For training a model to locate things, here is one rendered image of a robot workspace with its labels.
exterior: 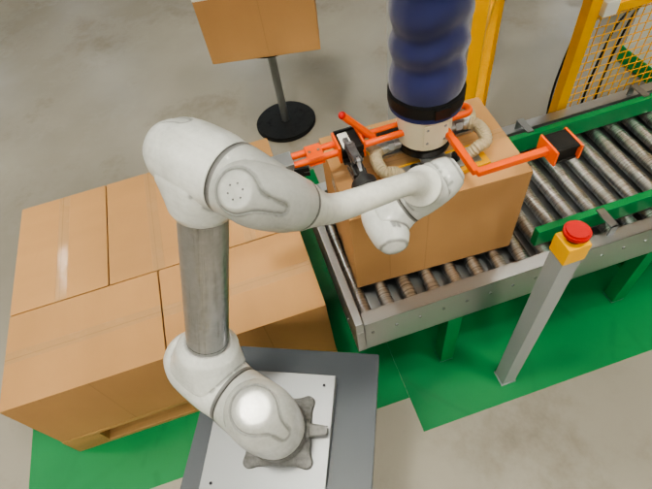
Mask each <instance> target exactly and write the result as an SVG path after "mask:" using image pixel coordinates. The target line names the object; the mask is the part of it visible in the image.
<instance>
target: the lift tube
mask: <svg viewBox="0 0 652 489"><path fill-rule="evenodd" d="M474 10H475V0H389V1H388V15H389V18H390V21H391V24H392V30H391V33H390V35H389V39H388V48H389V51H390V54H391V57H392V62H391V65H390V68H389V74H388V84H389V89H390V91H391V93H392V95H393V96H394V97H395V98H396V99H398V100H400V101H401V102H403V103H405V104H407V105H410V106H415V107H422V108H431V107H435V106H440V105H443V104H446V103H448V102H449V101H451V100H452V99H454V98H455V97H457V96H458V95H459V94H460V92H461V90H462V88H463V86H464V84H465V81H466V78H467V73H468V68H467V62H466V51H467V50H468V48H469V46H470V44H471V40H472V35H471V32H470V29H469V26H470V21H471V19H472V17H473V13H474ZM462 106H463V105H462ZM462 106H461V108H460V109H459V110H458V111H456V112H455V113H454V114H452V115H451V117H448V118H445V119H441V120H438V121H434V120H414V119H410V118H406V117H404V116H402V115H399V114H397V113H396V112H395V111H394V110H392V108H391V107H390V105H389V108H390V110H391V112H392V113H393V114H394V115H395V116H396V117H398V118H399V119H401V120H403V121H405V122H409V123H413V124H420V125H430V124H437V123H441V122H444V121H447V120H449V119H450V118H452V117H453V116H454V115H456V114H457V113H459V112H460V110H461V109H462Z"/></svg>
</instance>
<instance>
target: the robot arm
mask: <svg viewBox="0 0 652 489"><path fill-rule="evenodd" d="M337 137H338V139H339V141H340V143H341V145H342V148H343V149H345V151H346V153H347V156H348V158H349V160H350V162H347V163H343V164H344V165H347V166H348V167H347V170H348V172H349V173H350V175H351V178H352V180H353V183H352V184H351V188H350V189H347V190H345V191H341V192H336V193H326V192H324V191H323V190H322V189H320V188H319V187H318V186H317V185H316V184H314V183H313V182H312V181H311V180H309V179H306V178H304V177H303V176H301V175H300V174H298V173H296V172H294V171H291V170H288V169H286V167H285V166H284V165H283V164H281V163H279V162H278V161H276V160H275V159H274V158H272V157H271V156H269V155H268V154H266V153H265V152H263V151H262V150H260V149H258V148H257V147H254V146H253V145H251V144H249V143H247V142H246V141H244V140H243V139H242V138H240V137H239V136H237V135H235V134H234V133H232V132H230V131H228V130H226V129H223V128H221V127H219V126H217V125H215V124H212V123H210V122H207V121H204V120H202V119H198V118H195V117H187V116H180V117H177V118H170V119H166V120H162V121H159V122H157V123H156V124H154V125H153V126H152V127H151V128H150V129H149V131H148V132H147V135H146V137H145V140H144V143H143V157H144V160H145V163H146V166H147V169H148V171H149V172H150V174H151V175H152V176H153V177H154V180H155V182H156V185H157V187H158V189H159V191H160V193H161V196H162V198H163V200H164V202H165V205H166V208H167V210H168V212H169V214H170V215H171V216H172V218H173V219H174V220H175V221H176V222H177V233H178V245H179V268H180V280H181V292H182V303H183V315H184V328H185V332H183V333H181V334H179V335H177V336H176V337H175V338H174V339H173V340H172V341H171V342H170V344H169V345H168V347H167V349H166V351H165V354H164V359H163V364H164V369H165V373H166V376H167V378H168V379H169V381H170V383H171V384H172V385H173V386H174V388H175V389H176V390H177V391H178V392H179V393H180V394H181V395H182V396H183V397H184V398H185V399H186V400H187V401H188V402H189V403H190V404H191V405H193V406H194V407H196V408H197V409H199V410H200V411H201V412H203V413H204V414H205V415H206V416H208V417H209V418H210V419H212V420H213V421H214V422H215V423H216V424H217V425H218V426H219V427H220V428H222V429H223V430H224V431H225V432H226V433H227V434H228V435H229V436H230V437H231V438H232V439H233V440H234V441H235V442H236V443H237V444H238V445H239V446H240V447H241V448H243V449H244V450H246V453H245V456H244V460H243V464H244V466H245V467H246V468H247V469H253V468H256V467H298V468H301V469H303V470H309V469H310V468H311V466H312V458H311V453H310V446H311V439H314V438H320V437H327V435H328V428H327V427H328V426H325V425H318V424H312V423H311V422H312V411H313V408H314V405H315V400H314V398H313V397H311V396H306V397H304V398H300V399H293V398H292V396H291V395H290V394H289V393H288V392H287V391H286V390H285V389H283V388H282V387H281V386H279V385H278V384H276V383H274V382H273V381H271V380H270V379H268V378H266V377H265V376H263V375H261V374H260V373H258V372H257V371H255V370H254V369H252V368H251V367H250V366H249V365H248V363H247V362H246V361H245V357H244V355H243V352H242V349H241V347H240V344H239V340H238V337H237V335H236V334H235V333H234V332H233V331H232V330H231V329H230V328H229V219H230V220H232V221H234V222H236V223H237V224H239V225H242V226H243V227H246V228H250V229H254V230H259V231H265V232H273V233H289V232H299V231H304V230H307V229H309V228H313V227H318V226H324V225H329V224H334V223H338V222H341V221H345V220H348V219H350V218H352V217H355V216H358V215H360V214H361V219H362V223H363V226H364V228H365V230H366V233H367V234H368V236H369V238H370V240H371V241H372V243H373V244H374V245H375V247H376V248H377V249H378V250H380V251H382V252H383V253H385V254H396V253H399V252H401V251H403V250H404V249H406V248H407V246H408V242H409V229H410V228H411V227H412V225H413V224H414V223H415V222H416V221H418V220H419V219H421V218H422V217H424V216H426V215H428V214H430V213H431V212H434V211H435V210H437V209H438V208H439V207H441V206H442V205H444V204H445V203H446V202H447V201H449V200H450V199H451V198H452V197H454V196H455V195H456V193H457V192H458V191H459V190H460V188H461V187H462V185H463V183H464V178H465V175H464V173H463V171H462V170H461V168H460V167H459V165H458V164H457V162H456V161H455V160H454V159H453V158H448V157H441V158H438V159H435V160H432V161H431V162H429V163H425V164H423V165H419V166H415V167H413V168H411V169H410V170H408V171H407V172H406V173H402V174H398V175H395V176H392V177H389V178H385V179H380V180H376V178H375V176H374V175H372V174H368V173H367V170H366V168H365V167H364V165H363V163H362V161H363V158H362V156H361V155H360V153H359V152H358V150H357V148H356V146H355V143H353V141H350V140H349V138H348V136H347V134H346V132H342V133H340V134H337Z"/></svg>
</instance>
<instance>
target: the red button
mask: <svg viewBox="0 0 652 489"><path fill-rule="evenodd" d="M562 232H563V235H564V237H565V238H566V239H567V241H568V242H569V243H571V244H573V245H578V244H584V243H587V242H588V241H589V240H590V239H591V237H592V234H593V232H592V229H591V227H590V226H589V225H588V224H586V223H585V222H583V221H579V220H571V221H568V222H567V223H566V224H565V225H564V227H563V230H562Z"/></svg>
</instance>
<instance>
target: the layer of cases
mask: <svg viewBox="0 0 652 489"><path fill-rule="evenodd" d="M10 316H11V317H10V323H9V331H8V339H7V347H6V356H5V364H4V373H3V381H2V389H1V398H0V413H1V414H3V415H5V416H7V417H10V418H12V419H13V420H15V421H17V422H19V423H22V424H24V425H26V426H28V427H30V428H32V429H34V430H37V431H39V432H41V433H43V434H45V435H47V436H50V437H52V438H54V439H56V440H59V441H61V442H63V441H66V440H71V439H74V438H77V437H80V436H83V435H86V434H89V433H92V432H95V431H98V430H101V429H104V428H107V427H110V426H113V425H115V424H118V423H120V422H123V421H126V420H129V419H132V418H135V417H138V416H141V415H144V414H147V413H150V412H153V411H156V410H159V409H162V408H166V407H169V406H172V405H175V404H178V403H181V402H184V401H187V400H186V399H185V398H184V397H183V396H182V395H181V394H180V393H179V392H178V391H177V390H176V389H175V388H174V386H173V385H172V384H171V383H170V381H169V379H168V378H167V376H166V373H165V369H164V364H163V359H164V354H165V351H166V349H167V347H168V345H169V344H170V342H171V341H172V340H173V339H174V338H175V337H176V336H177V335H179V334H181V333H183V332H185V328H184V315H183V303H182V292H181V280H180V268H179V245H178V233H177V222H176V221H175V220H174V219H173V218H172V216H171V215H170V214H169V212H168V210H167V208H166V205H165V202H164V200H163V198H162V196H161V193H160V191H159V189H158V187H157V185H156V182H155V180H154V177H153V176H152V175H151V174H150V173H146V174H143V175H139V176H136V177H133V178H130V179H124V180H121V181H118V182H114V183H111V184H107V186H106V185H104V186H101V187H97V188H94V189H90V190H87V191H84V192H81V193H78V194H74V195H71V196H68V197H64V198H61V199H57V200H54V201H51V202H47V203H44V204H41V205H38V206H35V207H31V208H28V209H25V210H22V215H21V223H20V231H19V240H18V249H17V257H16V272H15V281H14V289H13V298H12V305H11V314H10ZM229 328H230V329H231V330H232V331H233V332H234V333H235V334H236V335H237V337H238V340H239V344H240V346H253V347H269V348H286V349H302V350H318V351H333V350H336V345H335V341H334V336H333V332H332V328H331V324H330V319H329V315H328V311H327V308H326V304H325V301H324V298H323V295H322V293H321V290H320V287H319V284H318V281H317V279H316V276H315V273H314V270H313V267H312V264H311V262H310V258H309V255H308V252H307V249H306V247H305V244H304V241H303V238H302V235H301V232H300V231H299V232H289V233H273V232H265V231H259V230H254V229H250V228H246V227H243V226H242V225H239V224H237V223H236V222H234V221H232V220H230V219H229Z"/></svg>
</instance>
